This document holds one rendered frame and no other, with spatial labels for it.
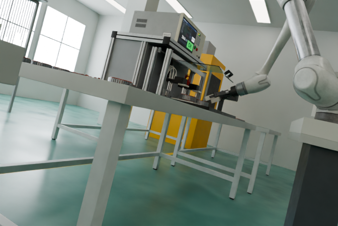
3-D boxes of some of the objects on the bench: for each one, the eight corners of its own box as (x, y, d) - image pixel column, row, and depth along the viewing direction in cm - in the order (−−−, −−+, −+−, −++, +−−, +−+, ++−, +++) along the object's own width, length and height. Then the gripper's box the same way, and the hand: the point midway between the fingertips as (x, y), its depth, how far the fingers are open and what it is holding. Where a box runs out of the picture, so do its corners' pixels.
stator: (125, 89, 128) (127, 81, 128) (135, 91, 118) (137, 83, 119) (103, 83, 122) (105, 75, 122) (111, 85, 112) (113, 76, 112)
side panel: (135, 93, 163) (148, 43, 164) (133, 93, 160) (145, 41, 161) (101, 85, 176) (113, 39, 177) (98, 84, 173) (110, 37, 174)
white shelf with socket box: (67, 75, 133) (89, -12, 135) (-10, 55, 100) (21, -61, 102) (24, 65, 149) (45, -13, 151) (-54, 45, 117) (-27, -55, 118)
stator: (198, 103, 169) (199, 98, 170) (190, 101, 160) (191, 95, 160) (183, 100, 175) (184, 95, 176) (175, 97, 166) (176, 92, 166)
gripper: (235, 92, 167) (203, 103, 175) (242, 98, 189) (214, 107, 197) (232, 81, 168) (200, 92, 177) (239, 88, 191) (212, 97, 199)
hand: (209, 99), depth 186 cm, fingers open, 13 cm apart
